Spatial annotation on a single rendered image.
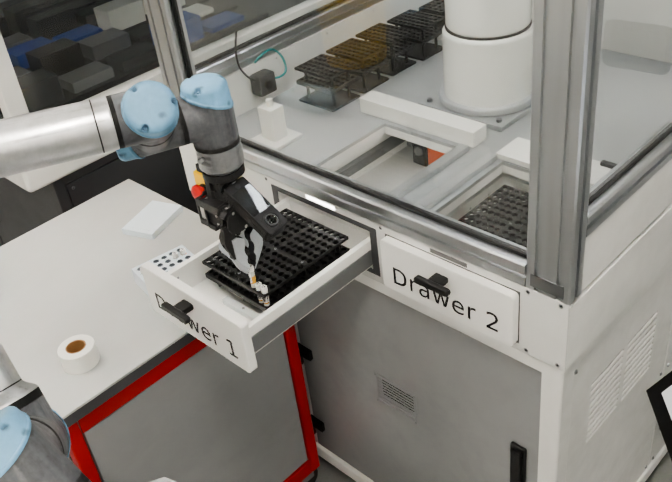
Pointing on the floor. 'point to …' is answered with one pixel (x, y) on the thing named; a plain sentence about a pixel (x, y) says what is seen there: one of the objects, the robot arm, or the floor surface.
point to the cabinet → (480, 394)
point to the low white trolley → (146, 358)
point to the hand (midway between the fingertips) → (251, 266)
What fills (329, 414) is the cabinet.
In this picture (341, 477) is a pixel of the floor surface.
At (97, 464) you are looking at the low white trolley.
